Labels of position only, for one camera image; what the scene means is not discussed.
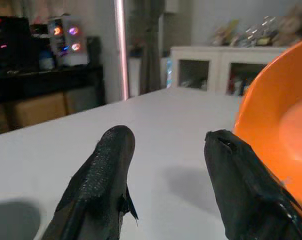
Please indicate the white computer case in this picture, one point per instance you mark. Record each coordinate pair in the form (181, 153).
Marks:
(66, 56)

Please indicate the shiny silver package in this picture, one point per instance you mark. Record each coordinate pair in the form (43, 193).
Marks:
(261, 31)

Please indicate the pink shiny pole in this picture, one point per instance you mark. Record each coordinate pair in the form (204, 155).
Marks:
(122, 50)

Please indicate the grey curtain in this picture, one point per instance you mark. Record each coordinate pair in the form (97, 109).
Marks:
(148, 50)

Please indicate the beige stuffed toy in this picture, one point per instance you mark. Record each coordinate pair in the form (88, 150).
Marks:
(293, 25)

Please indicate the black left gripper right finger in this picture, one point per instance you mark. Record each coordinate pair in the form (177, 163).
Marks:
(241, 180)

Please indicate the large light cardboard box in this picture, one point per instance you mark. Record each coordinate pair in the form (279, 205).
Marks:
(38, 110)

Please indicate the black desk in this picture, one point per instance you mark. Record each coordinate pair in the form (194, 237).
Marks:
(41, 80)

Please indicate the black speaker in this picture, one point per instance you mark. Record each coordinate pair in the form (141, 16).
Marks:
(94, 51)

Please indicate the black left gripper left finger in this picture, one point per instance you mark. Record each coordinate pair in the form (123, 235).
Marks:
(103, 170)

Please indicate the black monitor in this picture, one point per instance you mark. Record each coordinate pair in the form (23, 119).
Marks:
(13, 50)

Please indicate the orange bowl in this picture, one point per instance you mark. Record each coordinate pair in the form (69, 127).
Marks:
(278, 100)

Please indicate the small cardboard box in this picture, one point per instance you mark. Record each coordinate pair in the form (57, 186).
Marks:
(82, 98)

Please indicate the white glass door cabinet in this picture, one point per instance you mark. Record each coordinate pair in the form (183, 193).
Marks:
(216, 55)

